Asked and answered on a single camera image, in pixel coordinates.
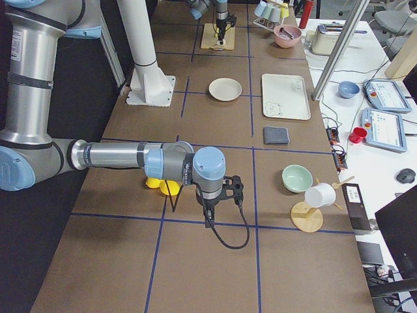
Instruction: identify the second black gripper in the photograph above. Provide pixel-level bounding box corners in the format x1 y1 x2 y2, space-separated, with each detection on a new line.
216 18 227 43

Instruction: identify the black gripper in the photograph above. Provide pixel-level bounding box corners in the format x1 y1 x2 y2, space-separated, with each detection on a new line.
195 192 227 228

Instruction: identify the white steamed bun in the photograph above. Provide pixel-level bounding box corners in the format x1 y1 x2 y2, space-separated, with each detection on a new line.
216 39 226 47

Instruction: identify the cream round plate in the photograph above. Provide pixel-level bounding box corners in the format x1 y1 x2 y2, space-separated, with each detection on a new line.
208 78 242 102

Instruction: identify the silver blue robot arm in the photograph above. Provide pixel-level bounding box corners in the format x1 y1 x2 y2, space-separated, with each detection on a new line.
1 1 173 228

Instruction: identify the white robot base pillar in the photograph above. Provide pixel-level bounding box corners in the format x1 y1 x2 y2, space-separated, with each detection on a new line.
117 0 176 107

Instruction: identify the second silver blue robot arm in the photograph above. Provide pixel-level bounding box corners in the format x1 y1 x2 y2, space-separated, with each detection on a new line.
186 0 229 36

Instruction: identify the cream bear tray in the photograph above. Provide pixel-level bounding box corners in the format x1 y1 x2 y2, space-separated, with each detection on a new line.
261 74 311 121

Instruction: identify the bamboo cutting board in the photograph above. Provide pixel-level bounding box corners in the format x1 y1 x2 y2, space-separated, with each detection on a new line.
200 23 235 50

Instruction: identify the yellow lemon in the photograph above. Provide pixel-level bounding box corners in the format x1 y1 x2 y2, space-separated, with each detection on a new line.
145 177 161 189
159 180 180 196

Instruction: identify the grey blue cup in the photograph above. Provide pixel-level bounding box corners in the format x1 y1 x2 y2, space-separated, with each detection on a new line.
254 1 267 17

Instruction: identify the acrylic cup rack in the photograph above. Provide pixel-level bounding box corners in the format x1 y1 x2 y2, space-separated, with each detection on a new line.
253 12 285 32

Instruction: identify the mint cup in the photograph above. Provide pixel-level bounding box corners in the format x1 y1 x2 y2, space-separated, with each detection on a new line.
261 3 274 20

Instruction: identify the light blue cup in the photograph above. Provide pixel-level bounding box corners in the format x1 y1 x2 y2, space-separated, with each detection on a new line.
269 7 281 23

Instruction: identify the pink bowl with ice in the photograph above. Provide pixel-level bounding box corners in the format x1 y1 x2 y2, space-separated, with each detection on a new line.
274 24 302 48

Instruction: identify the yellow cup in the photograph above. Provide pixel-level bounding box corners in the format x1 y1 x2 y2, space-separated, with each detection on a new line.
281 3 289 19

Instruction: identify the cream paper cup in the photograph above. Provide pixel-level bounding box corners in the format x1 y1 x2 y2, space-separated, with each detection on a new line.
304 30 315 47

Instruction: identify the red bottle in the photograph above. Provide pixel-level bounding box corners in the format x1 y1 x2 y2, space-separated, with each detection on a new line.
298 0 314 29

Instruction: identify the mint green bowl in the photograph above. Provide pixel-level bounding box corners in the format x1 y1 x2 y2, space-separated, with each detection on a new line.
281 164 313 193

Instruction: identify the wooden mug stand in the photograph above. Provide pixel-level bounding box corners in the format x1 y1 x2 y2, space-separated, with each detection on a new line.
291 176 354 233

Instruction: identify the grey folded cloth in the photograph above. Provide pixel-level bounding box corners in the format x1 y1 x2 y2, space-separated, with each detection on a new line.
263 126 290 145

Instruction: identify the cream toaster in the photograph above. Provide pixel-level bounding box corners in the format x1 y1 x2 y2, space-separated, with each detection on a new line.
310 23 343 55

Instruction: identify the white mug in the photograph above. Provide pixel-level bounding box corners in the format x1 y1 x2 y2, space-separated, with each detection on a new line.
304 183 336 208

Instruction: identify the blue bowl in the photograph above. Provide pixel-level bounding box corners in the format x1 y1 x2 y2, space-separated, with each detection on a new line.
338 81 360 99

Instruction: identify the black power strip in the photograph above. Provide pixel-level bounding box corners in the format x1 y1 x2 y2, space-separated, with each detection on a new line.
326 127 348 173

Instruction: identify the black remote box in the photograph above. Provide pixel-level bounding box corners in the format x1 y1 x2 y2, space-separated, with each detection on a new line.
342 183 371 235

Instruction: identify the red mug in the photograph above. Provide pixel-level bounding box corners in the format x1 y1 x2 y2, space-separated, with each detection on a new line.
349 127 367 143

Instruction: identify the teach pendant far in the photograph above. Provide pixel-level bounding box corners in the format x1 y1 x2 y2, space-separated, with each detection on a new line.
364 79 412 113

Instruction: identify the teach pendant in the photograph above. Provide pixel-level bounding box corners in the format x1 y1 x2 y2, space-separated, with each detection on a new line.
364 79 412 113
360 108 407 153

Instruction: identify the black monitor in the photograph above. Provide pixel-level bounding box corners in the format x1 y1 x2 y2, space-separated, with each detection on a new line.
369 186 416 297

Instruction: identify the teach pendant near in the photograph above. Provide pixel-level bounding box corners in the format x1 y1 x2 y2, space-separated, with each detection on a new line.
360 108 407 153

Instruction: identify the black computer mouse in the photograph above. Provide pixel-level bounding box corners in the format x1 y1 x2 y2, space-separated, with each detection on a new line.
395 168 416 184

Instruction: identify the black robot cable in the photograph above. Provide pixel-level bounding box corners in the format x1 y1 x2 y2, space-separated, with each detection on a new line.
164 179 251 250

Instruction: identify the aluminium frame post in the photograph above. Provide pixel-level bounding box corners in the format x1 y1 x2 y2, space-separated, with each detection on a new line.
311 0 369 101

